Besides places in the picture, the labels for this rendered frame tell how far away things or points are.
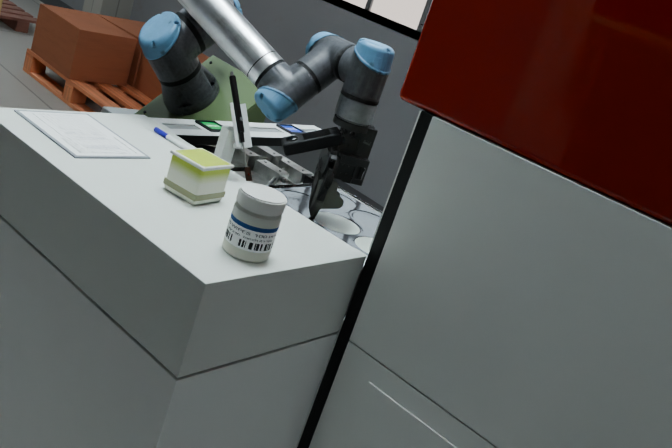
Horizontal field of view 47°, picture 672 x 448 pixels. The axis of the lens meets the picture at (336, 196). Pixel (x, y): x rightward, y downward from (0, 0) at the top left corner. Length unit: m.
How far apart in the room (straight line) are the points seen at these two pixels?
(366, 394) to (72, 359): 0.47
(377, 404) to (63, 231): 0.57
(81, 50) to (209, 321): 4.05
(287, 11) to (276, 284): 4.18
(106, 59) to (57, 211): 3.87
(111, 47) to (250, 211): 4.07
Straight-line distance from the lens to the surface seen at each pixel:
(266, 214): 1.06
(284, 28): 5.20
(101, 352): 1.20
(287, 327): 1.19
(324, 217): 1.56
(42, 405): 1.36
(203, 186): 1.23
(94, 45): 5.03
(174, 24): 1.95
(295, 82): 1.46
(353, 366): 1.30
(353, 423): 1.33
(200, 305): 1.01
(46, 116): 1.48
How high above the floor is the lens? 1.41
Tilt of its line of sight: 17 degrees down
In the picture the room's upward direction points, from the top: 19 degrees clockwise
